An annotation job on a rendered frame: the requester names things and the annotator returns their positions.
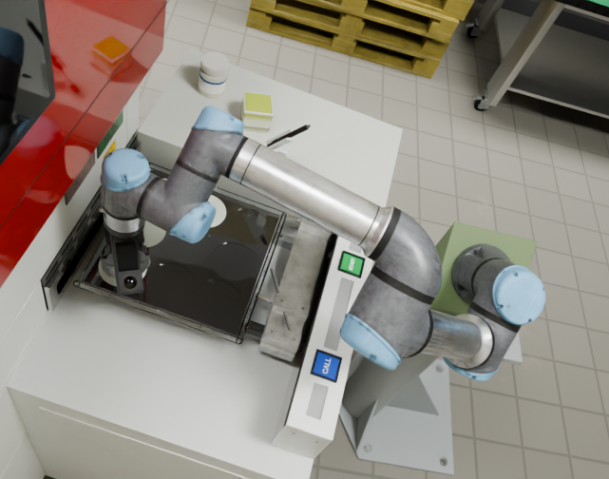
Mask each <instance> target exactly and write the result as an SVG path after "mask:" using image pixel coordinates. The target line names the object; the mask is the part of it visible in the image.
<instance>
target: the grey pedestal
mask: <svg viewBox="0 0 609 479"><path fill-rule="evenodd" d="M438 357H439V356H437V355H431V354H421V353H420V354H418V355H416V356H414V357H410V358H402V359H401V363H400V365H398V366H397V367H396V369H395V370H393V371H390V370H387V369H385V368H383V367H381V366H379V365H377V364H375V363H374V362H372V361H370V360H369V359H367V358H366V357H364V356H363V355H362V354H360V353H357V354H356V355H355V357H354V358H353V360H352V361H351V363H350V368H349V371H348V376H347V380H346V385H345V389H344V392H343V397H342V401H341V406H340V410H339V415H338V416H339V418H340V420H341V423H342V425H343V427H344V429H345V432H346V434H347V435H348V437H349V440H350V442H351V444H352V448H353V450H354V452H355V455H356V457H357V459H359V460H365V461H371V462H375V463H381V464H387V465H392V466H397V467H403V468H409V469H418V470H424V471H430V472H435V473H441V474H446V475H453V474H454V467H453V447H452V429H451V411H450V392H449V374H448V365H447V363H446V362H445V361H444V360H439V359H437V358H438ZM502 361H503V362H507V363H511V364H516V365H519V364H521V363H522V362H523V360H522V353H521V345H520V338H519V332H518V333H517V335H516V337H515V338H514V340H513V342H512V343H511V345H510V347H509V349H508V350H507V352H506V354H505V356H504V358H503V360H502Z"/></svg>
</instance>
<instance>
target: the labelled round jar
mask: <svg viewBox="0 0 609 479"><path fill-rule="evenodd" d="M229 65H230V63H229V60H228V59H227V58H226V57H225V56H224V55H222V54H220V53H218V52H207V53H205V54H204V55H202V57H201V62H200V75H199V81H198V91H199V92H200V94H201V95H203V96H205V97H207V98H212V99H215V98H219V97H221V96H222V95H223V94H224V90H225V86H226V81H227V75H228V69H229Z"/></svg>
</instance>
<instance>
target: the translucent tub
mask: <svg viewBox="0 0 609 479"><path fill-rule="evenodd" d="M272 117H274V104H273V95H272V94H264V93H257V92H250V91H243V99H242V104H241V106H240V120H241V121H242V122H244V129H243V130H250V131H258V132H268V131H269V130H270V123H271V121H272Z"/></svg>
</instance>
